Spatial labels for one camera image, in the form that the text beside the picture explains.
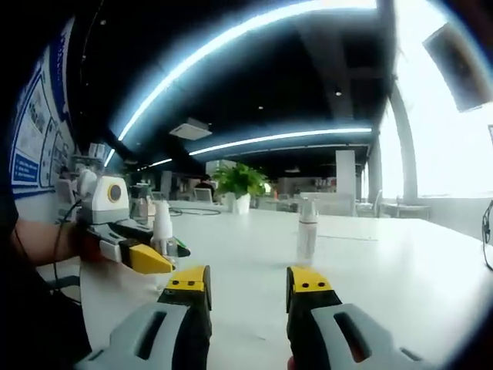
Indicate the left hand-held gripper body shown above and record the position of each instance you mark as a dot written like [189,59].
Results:
[111,212]

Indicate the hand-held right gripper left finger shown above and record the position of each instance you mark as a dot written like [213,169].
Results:
[177,335]

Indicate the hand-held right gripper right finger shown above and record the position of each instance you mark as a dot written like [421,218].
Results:
[323,347]

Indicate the white pump bottle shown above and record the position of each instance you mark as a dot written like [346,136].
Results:
[307,243]

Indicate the person's right hand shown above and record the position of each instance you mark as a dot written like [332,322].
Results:
[292,364]

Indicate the person's left hand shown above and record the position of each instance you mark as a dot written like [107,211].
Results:
[90,248]

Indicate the short ceiling light strip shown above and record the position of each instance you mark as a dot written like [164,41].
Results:
[109,157]
[161,162]

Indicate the green potted plant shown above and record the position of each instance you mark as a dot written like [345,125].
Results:
[239,179]

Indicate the ceiling air conditioner unit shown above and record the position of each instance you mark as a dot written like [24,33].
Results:
[191,129]

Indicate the white mesh panel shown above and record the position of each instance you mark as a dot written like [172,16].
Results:
[335,204]

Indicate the long ceiling light strip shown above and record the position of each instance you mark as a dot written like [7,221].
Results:
[346,7]
[289,135]

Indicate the white square pillar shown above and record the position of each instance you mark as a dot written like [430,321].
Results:
[345,171]

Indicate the white wall shelf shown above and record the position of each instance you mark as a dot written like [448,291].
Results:
[94,150]

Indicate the wall poster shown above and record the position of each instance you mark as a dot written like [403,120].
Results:
[31,135]

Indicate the black wall monitor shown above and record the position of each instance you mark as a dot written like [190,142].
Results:
[458,65]

